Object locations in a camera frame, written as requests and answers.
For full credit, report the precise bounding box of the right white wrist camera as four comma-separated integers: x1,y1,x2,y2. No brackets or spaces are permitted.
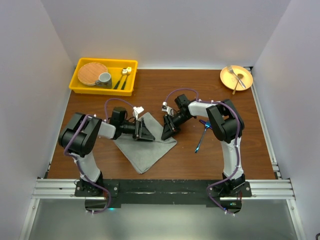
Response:
161,101,173,115

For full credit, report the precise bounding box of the blue metallic fork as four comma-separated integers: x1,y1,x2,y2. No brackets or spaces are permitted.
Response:
194,125,209,153

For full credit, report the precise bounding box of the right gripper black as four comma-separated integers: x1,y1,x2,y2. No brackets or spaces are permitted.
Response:
161,112,191,141

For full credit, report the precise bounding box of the yellow plastic bin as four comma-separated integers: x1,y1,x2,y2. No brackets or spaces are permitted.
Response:
69,57,138,96

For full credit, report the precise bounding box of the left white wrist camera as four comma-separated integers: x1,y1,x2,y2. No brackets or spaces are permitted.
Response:
132,106,144,120

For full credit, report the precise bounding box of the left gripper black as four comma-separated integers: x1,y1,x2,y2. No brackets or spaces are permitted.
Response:
119,117,155,142

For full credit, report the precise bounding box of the tan round plate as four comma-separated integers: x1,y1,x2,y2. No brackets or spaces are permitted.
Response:
219,65,254,91

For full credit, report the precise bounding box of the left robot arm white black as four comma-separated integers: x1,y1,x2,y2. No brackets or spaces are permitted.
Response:
58,107,155,196

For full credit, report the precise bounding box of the silver knife on plate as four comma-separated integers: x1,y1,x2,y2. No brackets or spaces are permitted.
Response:
232,73,244,95

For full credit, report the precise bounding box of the blue metallic knife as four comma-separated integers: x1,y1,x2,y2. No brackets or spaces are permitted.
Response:
199,119,212,129

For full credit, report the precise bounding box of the gold spoon black handle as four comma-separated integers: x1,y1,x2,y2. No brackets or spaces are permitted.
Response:
113,68,128,90

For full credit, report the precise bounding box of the silver fork on plate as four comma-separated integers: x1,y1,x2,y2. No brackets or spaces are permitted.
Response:
227,65,246,89

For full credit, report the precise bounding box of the grey ceramic mug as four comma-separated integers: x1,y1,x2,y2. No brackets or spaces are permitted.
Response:
95,72,112,89

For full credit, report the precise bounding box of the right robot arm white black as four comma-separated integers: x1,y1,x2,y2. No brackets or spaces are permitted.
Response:
161,94,245,197

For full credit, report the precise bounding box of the round wooden plate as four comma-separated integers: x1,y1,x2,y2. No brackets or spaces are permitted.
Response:
77,62,108,86

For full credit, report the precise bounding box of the grey cloth napkin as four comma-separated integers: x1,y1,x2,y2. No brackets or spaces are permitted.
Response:
113,112,177,174

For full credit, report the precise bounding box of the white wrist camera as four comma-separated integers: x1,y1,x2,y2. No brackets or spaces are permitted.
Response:
132,106,144,120
161,101,173,115

